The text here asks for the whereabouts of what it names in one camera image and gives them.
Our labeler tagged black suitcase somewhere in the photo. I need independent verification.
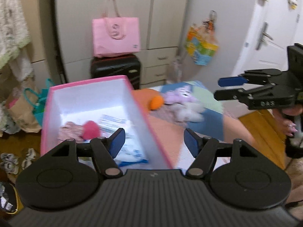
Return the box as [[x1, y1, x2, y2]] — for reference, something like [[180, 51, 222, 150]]
[[90, 54, 141, 90]]

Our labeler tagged person right hand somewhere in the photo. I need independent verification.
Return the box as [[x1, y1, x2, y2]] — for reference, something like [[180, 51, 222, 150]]
[[272, 105, 302, 137]]

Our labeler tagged grey wooden wardrobe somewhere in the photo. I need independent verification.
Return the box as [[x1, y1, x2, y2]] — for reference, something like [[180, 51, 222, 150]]
[[53, 0, 187, 87]]

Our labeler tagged blue white tissue pack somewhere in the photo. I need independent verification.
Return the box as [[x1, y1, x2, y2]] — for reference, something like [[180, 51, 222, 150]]
[[98, 114, 148, 167]]

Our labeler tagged teal gift bag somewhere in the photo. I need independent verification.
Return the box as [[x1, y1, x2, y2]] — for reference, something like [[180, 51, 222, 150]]
[[23, 79, 55, 127]]

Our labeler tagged colourful paper gift bag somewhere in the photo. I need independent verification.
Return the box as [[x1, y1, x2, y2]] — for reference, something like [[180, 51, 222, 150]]
[[185, 19, 219, 66]]

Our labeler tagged pink cardboard storage box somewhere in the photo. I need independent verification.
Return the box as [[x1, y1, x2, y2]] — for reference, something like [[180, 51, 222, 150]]
[[41, 76, 172, 170]]

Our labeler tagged orange beauty sponge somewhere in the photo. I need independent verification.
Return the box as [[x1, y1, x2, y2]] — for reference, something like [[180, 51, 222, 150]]
[[148, 95, 165, 111]]

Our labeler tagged pink floral cloth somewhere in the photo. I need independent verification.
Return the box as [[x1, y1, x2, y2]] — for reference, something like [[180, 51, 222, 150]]
[[58, 121, 84, 142]]

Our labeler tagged patchwork knitted blanket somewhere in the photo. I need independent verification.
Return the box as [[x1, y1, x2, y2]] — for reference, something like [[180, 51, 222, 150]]
[[133, 81, 255, 170]]

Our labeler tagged purple plush toy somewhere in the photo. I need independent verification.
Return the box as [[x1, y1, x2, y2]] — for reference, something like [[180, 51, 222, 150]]
[[162, 86, 196, 105]]

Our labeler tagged pink tote bag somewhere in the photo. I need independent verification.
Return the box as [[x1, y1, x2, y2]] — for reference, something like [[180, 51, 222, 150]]
[[92, 0, 141, 58]]

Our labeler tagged brown paper bag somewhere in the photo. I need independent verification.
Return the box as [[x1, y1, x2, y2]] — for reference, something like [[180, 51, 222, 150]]
[[5, 77, 41, 133]]

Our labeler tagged magenta fluffy ball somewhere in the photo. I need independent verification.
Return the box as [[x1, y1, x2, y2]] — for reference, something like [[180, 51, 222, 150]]
[[81, 120, 101, 140]]

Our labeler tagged cream knitted cardigan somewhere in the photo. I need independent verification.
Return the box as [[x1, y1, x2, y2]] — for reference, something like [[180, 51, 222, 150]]
[[0, 0, 31, 68]]

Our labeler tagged white door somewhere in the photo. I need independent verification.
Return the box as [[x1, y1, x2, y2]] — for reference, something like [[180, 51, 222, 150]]
[[232, 0, 302, 76]]

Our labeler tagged silver door handle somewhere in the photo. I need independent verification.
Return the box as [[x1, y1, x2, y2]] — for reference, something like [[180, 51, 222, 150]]
[[255, 22, 274, 51]]

